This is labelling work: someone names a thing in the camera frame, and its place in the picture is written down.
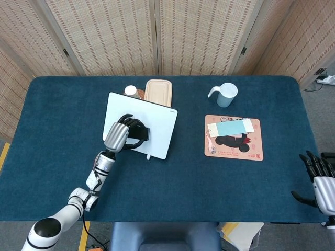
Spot pink tassel cord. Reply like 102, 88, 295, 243
206, 132, 218, 155

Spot orange floor device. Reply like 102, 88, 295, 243
87, 242, 109, 251

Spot white and teal paper card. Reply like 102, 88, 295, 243
207, 118, 255, 138

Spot woven bamboo folding screen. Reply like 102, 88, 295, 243
0, 0, 335, 143

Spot white tablet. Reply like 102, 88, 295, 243
102, 92, 178, 160

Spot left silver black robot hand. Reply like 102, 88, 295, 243
104, 113, 148, 153

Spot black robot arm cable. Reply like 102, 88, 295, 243
82, 212, 109, 248

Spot black felt eraser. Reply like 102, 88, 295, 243
129, 125, 151, 141

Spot light blue handled cup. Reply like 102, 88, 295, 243
208, 82, 239, 108

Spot pink cartoon mouse pad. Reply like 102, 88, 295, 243
204, 114, 264, 162

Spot beige lidded food box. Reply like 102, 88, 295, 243
144, 79, 174, 108

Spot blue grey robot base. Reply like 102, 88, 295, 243
109, 221, 222, 251

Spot blue velvet tablecloth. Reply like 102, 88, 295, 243
0, 75, 328, 223

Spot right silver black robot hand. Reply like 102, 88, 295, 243
291, 150, 335, 216

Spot grey power cable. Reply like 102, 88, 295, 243
303, 82, 321, 93

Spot white power strip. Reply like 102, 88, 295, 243
316, 74, 335, 85

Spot yellow and white paper stack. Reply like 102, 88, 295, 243
216, 222, 265, 251

